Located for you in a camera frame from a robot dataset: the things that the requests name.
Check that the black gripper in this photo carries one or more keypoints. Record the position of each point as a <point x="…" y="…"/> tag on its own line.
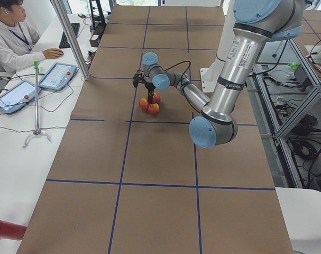
<point x="149" y="86"/>

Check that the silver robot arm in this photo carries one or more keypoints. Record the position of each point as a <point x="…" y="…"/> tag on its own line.
<point x="256" y="22"/>

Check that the red yellow apple back-left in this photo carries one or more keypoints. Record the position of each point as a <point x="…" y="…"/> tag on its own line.
<point x="156" y="98"/>

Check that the red yellow apple back-right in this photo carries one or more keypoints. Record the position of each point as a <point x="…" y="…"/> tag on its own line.
<point x="143" y="103"/>

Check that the red yellow apple front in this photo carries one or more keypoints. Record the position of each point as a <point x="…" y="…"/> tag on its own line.
<point x="153" y="109"/>

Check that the far teach pendant tablet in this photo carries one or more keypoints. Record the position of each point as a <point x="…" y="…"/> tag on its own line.
<point x="58" y="76"/>

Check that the teach pendant tablet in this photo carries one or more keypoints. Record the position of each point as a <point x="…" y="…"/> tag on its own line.
<point x="17" y="97"/>
<point x="58" y="76"/>

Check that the reacher grabber tool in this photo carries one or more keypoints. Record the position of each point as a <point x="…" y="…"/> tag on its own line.
<point x="37" y="132"/>

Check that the near teach pendant tablet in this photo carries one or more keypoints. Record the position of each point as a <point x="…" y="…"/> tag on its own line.
<point x="17" y="97"/>

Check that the person in white hoodie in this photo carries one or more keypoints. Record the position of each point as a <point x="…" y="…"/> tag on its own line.
<point x="17" y="39"/>

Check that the red cylinder bottle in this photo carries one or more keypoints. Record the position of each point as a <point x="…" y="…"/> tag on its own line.
<point x="11" y="231"/>

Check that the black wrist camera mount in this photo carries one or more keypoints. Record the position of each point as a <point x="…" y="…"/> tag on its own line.
<point x="138" y="78"/>

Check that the aluminium frame post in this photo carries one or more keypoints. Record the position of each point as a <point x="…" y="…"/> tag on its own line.
<point x="67" y="28"/>

